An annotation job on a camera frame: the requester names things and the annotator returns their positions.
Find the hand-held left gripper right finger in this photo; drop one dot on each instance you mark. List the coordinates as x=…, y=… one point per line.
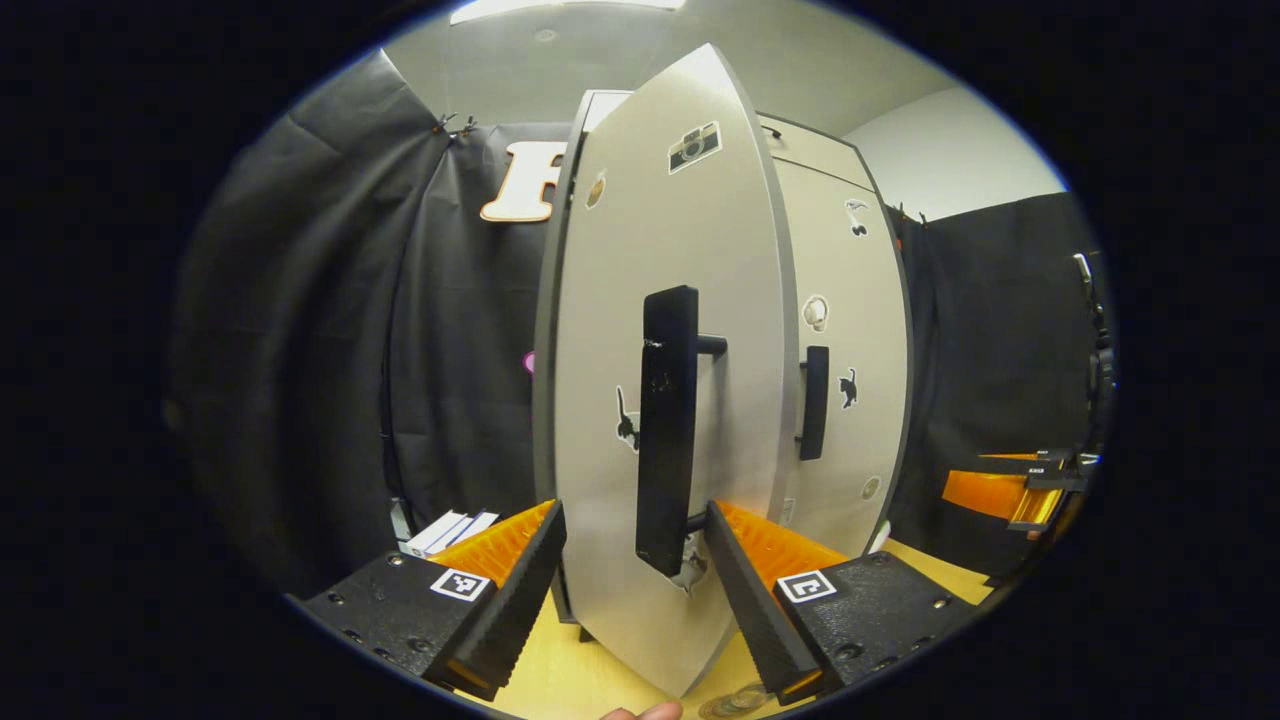
x=760, y=610

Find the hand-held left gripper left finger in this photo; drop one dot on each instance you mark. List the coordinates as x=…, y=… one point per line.
x=515, y=600

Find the white and grey cabinet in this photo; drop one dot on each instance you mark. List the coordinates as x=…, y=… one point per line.
x=820, y=150

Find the metal cloth clip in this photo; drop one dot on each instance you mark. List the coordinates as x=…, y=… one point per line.
x=467, y=124
x=443, y=122

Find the black backdrop cloth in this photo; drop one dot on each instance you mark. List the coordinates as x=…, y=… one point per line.
x=990, y=330
x=330, y=350

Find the ceiling light panel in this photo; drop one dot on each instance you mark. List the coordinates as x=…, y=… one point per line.
x=560, y=8

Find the white cabinet door camera sticker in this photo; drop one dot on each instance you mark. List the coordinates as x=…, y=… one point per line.
x=620, y=250

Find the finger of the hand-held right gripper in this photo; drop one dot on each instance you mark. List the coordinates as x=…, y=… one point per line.
x=1045, y=462
x=990, y=492

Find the white cabinet door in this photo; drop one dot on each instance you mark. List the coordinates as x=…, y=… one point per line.
x=850, y=280

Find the black stand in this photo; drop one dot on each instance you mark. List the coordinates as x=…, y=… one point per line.
x=1098, y=370

